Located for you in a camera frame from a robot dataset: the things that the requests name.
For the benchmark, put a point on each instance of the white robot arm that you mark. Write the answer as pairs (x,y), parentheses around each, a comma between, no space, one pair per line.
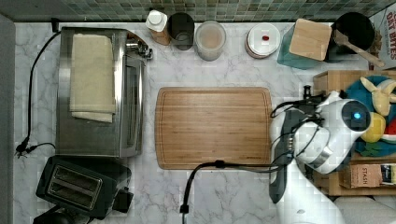
(319,132)

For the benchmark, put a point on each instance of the bamboo cutting board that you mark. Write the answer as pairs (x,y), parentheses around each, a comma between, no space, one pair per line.
(197,125)

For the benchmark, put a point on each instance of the clear jar with cereal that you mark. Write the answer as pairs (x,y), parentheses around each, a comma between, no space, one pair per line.
(210,38)

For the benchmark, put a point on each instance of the dark glass jar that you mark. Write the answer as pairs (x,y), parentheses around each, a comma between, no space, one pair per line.
(181,29)

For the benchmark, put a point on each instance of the white lidded canister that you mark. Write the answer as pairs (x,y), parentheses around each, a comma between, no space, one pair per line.
(262,40)

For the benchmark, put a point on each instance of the stainless toaster oven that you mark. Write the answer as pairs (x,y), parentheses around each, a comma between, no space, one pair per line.
(122,138)

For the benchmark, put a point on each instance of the white-capped bottle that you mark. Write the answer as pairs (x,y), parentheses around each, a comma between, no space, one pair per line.
(157,24)

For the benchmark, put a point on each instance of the folded beige cloth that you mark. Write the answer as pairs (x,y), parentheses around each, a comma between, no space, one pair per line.
(92,78)

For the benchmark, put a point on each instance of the teal container with wooden lid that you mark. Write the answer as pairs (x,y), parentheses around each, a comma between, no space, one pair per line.
(305,44)

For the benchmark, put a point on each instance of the black two-slot toaster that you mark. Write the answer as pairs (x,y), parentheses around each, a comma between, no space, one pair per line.
(92,187)

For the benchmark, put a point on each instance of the wooden spatula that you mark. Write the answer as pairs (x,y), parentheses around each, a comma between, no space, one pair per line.
(341,39)

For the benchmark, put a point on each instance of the stash tea box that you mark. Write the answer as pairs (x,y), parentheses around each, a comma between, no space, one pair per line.
(368,176)

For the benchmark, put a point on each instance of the yellow lemon toy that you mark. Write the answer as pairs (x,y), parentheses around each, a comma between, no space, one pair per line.
(376,128)

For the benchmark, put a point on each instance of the black round container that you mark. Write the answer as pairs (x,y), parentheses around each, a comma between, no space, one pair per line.
(359,30)

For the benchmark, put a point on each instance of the plush banana toy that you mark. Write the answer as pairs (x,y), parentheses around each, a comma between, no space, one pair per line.
(382,94)

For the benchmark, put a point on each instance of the watermelon slice toy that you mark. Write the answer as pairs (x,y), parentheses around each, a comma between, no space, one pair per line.
(390,133)

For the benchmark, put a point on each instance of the oat bites box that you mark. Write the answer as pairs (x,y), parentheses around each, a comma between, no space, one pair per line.
(384,46)

